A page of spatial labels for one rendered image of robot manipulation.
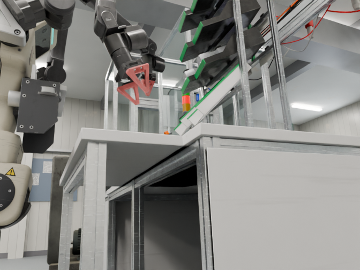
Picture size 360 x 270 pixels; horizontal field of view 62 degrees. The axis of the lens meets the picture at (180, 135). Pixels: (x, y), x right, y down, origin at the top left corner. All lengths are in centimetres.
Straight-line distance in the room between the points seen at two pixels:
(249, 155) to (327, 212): 26
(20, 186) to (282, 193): 68
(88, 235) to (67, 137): 806
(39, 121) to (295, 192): 71
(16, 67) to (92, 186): 47
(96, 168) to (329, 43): 480
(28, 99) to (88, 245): 45
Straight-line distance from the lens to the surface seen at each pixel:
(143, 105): 269
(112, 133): 76
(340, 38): 558
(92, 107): 910
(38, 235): 843
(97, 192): 74
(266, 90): 277
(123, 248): 215
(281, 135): 84
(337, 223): 92
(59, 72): 133
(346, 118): 1150
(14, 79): 103
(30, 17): 94
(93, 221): 75
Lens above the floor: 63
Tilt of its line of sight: 16 degrees up
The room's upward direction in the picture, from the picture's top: 2 degrees counter-clockwise
